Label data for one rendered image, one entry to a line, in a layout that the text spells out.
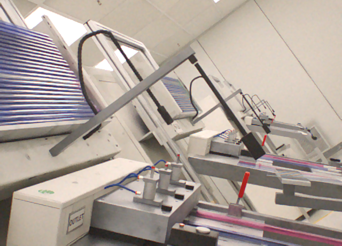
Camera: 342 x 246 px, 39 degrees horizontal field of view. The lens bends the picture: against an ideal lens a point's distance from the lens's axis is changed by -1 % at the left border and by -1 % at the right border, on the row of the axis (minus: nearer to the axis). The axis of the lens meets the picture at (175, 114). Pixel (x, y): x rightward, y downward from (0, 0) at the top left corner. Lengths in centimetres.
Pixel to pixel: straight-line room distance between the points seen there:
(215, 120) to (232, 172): 359
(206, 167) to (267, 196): 363
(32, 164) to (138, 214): 20
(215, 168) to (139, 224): 113
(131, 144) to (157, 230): 120
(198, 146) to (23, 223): 145
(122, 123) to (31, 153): 117
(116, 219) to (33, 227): 15
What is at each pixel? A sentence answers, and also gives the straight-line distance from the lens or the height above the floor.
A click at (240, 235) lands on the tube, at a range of 98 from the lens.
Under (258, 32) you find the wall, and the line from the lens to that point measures 865.
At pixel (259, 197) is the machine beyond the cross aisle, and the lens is 556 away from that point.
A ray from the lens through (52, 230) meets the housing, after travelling 75.
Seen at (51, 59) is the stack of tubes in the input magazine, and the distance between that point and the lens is 116.
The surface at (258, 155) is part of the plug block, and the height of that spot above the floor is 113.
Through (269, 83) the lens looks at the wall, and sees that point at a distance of 856.
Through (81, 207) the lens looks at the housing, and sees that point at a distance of 81.
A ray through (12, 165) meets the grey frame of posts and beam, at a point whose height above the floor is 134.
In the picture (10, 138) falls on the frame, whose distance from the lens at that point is 84.
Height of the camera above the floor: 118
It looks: 6 degrees up
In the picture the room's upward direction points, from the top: 34 degrees counter-clockwise
